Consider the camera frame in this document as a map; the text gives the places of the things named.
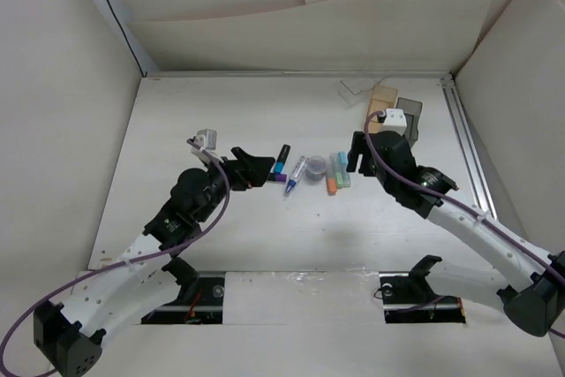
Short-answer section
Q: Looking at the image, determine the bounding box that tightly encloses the clear blue glue pen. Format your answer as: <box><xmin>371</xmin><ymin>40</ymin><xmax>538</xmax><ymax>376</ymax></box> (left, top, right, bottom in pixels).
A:
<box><xmin>285</xmin><ymin>155</ymin><xmax>306</xmax><ymax>195</ymax></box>

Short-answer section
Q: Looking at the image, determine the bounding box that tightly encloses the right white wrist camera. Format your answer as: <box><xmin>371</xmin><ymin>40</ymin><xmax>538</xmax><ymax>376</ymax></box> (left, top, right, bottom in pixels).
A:
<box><xmin>381</xmin><ymin>109</ymin><xmax>407</xmax><ymax>135</ymax></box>

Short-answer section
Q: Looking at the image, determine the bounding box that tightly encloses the orange translucent container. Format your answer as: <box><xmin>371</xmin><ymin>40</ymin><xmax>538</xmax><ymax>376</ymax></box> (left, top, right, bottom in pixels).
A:
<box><xmin>366</xmin><ymin>85</ymin><xmax>398</xmax><ymax>134</ymax></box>

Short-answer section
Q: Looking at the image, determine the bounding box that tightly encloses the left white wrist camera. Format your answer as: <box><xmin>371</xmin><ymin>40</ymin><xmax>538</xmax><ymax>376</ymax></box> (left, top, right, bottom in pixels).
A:
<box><xmin>191</xmin><ymin>129</ymin><xmax>218</xmax><ymax>160</ymax></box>

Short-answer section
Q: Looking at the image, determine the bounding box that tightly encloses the orange highlighter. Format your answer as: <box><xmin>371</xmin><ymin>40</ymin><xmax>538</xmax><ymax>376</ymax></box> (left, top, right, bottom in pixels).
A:
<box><xmin>326</xmin><ymin>157</ymin><xmax>337</xmax><ymax>196</ymax></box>

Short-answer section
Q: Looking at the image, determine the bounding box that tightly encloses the clear plastic container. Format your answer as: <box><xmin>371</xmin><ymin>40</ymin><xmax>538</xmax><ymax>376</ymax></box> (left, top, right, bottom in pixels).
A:
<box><xmin>337</xmin><ymin>76</ymin><xmax>388</xmax><ymax>106</ymax></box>

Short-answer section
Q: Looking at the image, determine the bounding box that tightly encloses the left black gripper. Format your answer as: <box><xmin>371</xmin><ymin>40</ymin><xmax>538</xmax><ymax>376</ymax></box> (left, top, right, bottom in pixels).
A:
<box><xmin>194</xmin><ymin>147</ymin><xmax>273</xmax><ymax>222</ymax></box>

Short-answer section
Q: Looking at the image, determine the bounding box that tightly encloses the grey translucent container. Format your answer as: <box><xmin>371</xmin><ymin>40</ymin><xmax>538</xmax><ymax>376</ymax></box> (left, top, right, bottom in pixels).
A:
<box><xmin>396</xmin><ymin>97</ymin><xmax>423</xmax><ymax>147</ymax></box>

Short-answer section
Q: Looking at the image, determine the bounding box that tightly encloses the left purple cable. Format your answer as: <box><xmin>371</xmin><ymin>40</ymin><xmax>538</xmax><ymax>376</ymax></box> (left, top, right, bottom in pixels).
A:
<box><xmin>0</xmin><ymin>138</ymin><xmax>231</xmax><ymax>373</ymax></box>

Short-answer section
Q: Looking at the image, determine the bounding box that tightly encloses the green highlighter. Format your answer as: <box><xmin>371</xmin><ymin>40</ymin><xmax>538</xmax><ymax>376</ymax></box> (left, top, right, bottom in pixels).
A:
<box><xmin>330</xmin><ymin>153</ymin><xmax>344</xmax><ymax>190</ymax></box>

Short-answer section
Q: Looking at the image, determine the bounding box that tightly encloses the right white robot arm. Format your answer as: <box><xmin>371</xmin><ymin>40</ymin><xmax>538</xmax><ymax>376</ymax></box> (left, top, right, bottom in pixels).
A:
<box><xmin>347</xmin><ymin>131</ymin><xmax>564</xmax><ymax>337</ymax></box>

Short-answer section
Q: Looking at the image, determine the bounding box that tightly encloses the black marker blue cap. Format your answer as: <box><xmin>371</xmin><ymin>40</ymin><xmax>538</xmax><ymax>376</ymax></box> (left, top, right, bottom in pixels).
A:
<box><xmin>273</xmin><ymin>144</ymin><xmax>290</xmax><ymax>174</ymax></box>

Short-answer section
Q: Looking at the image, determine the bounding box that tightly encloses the black marker purple cap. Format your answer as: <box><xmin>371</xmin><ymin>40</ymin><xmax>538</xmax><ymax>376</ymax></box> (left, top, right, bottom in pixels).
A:
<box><xmin>267</xmin><ymin>172</ymin><xmax>287</xmax><ymax>184</ymax></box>

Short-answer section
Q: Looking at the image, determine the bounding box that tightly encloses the blue highlighter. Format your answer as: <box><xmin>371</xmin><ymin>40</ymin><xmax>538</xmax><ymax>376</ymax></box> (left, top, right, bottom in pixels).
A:
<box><xmin>337</xmin><ymin>151</ymin><xmax>351</xmax><ymax>188</ymax></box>

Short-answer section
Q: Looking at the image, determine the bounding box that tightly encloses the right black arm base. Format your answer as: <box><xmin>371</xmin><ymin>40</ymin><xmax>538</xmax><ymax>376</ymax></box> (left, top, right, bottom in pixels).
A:
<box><xmin>373</xmin><ymin>255</ymin><xmax>466</xmax><ymax>324</ymax></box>

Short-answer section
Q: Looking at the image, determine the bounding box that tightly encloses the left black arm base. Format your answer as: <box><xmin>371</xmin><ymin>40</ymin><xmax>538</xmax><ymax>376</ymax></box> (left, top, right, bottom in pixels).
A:
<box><xmin>140</xmin><ymin>271</ymin><xmax>226</xmax><ymax>325</ymax></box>

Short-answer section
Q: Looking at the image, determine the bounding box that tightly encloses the aluminium rail right side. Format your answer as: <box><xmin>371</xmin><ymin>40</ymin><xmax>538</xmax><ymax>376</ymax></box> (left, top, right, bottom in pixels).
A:
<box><xmin>440</xmin><ymin>74</ymin><xmax>498</xmax><ymax>219</ymax></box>

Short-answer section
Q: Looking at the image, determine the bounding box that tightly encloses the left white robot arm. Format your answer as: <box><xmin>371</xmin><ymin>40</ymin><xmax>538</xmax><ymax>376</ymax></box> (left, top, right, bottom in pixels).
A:
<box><xmin>34</xmin><ymin>147</ymin><xmax>275</xmax><ymax>376</ymax></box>

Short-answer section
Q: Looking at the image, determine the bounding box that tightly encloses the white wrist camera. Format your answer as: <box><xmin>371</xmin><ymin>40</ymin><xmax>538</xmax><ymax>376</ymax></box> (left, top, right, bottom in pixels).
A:
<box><xmin>191</xmin><ymin>129</ymin><xmax>218</xmax><ymax>160</ymax></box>
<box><xmin>381</xmin><ymin>109</ymin><xmax>407</xmax><ymax>135</ymax></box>

